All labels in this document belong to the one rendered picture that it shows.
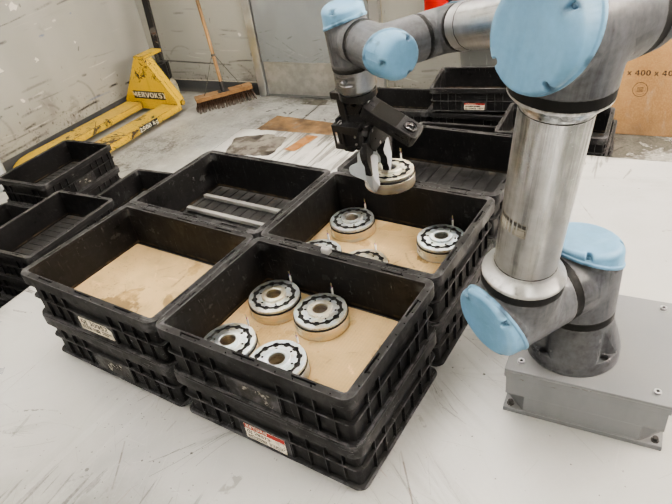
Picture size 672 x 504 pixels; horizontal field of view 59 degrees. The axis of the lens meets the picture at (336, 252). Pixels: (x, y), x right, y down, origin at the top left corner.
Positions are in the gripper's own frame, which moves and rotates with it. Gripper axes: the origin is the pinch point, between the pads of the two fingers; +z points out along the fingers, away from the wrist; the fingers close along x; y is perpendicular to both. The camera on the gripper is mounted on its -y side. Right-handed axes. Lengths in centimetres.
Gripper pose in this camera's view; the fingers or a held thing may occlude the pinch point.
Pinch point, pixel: (383, 180)
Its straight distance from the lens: 120.9
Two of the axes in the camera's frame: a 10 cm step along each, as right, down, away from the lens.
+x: -5.0, 6.4, -5.8
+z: 2.0, 7.4, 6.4
